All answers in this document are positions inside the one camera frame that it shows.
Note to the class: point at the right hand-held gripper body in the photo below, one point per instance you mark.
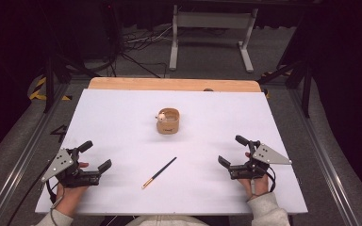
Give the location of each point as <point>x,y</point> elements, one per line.
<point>271,157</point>

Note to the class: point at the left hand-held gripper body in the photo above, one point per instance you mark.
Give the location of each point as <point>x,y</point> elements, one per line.
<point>75,177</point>

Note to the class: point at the black chopstick with gold tip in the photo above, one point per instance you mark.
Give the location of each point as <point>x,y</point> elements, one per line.
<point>159,173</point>

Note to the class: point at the round wooden holder cup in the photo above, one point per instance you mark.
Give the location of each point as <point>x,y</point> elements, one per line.
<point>168,126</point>

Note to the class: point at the person's left hand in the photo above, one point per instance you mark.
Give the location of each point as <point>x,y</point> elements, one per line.
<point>70,197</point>

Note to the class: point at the person's right hand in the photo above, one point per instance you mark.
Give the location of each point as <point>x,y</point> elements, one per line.
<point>259,186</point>

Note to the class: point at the white table sheet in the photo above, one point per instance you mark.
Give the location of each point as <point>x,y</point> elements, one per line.
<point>185,194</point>

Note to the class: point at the yellow black hazard tape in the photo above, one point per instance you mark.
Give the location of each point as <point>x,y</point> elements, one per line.
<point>39,86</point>

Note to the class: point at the person's body in light clothing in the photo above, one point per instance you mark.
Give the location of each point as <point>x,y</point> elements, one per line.
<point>166,221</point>

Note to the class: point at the wooden table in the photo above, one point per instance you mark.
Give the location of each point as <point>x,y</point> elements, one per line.
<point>169,84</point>

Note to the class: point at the white metal stand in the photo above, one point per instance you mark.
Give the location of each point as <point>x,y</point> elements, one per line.
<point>212,19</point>

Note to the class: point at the aluminium floor rail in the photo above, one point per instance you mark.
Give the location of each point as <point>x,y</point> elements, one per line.
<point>25,153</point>
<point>320,157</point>

